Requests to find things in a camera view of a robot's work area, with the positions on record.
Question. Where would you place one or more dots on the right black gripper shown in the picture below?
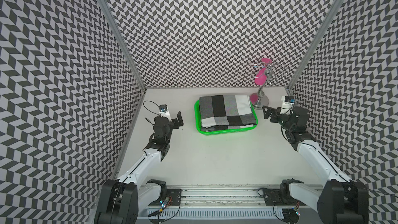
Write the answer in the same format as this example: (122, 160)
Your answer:
(275, 112)

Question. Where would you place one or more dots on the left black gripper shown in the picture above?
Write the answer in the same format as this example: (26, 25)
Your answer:
(175, 124)

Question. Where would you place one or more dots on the grey black checked scarf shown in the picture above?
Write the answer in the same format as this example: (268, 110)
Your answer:
(229, 109)

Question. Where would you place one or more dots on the green plastic basket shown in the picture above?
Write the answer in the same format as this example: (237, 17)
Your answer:
(197, 123)

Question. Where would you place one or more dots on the navy striped scarf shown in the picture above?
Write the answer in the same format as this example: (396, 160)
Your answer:
(225, 127)

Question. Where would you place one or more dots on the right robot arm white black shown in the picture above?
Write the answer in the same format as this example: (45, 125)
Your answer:
(341, 200)

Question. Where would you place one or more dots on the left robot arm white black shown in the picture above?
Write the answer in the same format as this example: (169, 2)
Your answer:
(121, 200)

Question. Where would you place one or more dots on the chrome glass holder stand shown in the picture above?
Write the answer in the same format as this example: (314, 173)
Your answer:
(259, 98)

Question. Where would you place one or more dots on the pink plastic wine glass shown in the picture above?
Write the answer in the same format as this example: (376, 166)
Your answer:
(261, 77)

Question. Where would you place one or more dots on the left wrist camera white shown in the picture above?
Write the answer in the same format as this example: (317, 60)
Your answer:
(164, 111)

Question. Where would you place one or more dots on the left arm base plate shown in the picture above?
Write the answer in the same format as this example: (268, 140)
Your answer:
(170, 197)

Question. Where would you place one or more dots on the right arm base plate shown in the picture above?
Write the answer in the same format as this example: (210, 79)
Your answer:
(277, 197)

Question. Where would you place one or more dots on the aluminium front rail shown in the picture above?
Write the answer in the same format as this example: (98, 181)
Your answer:
(207, 196)

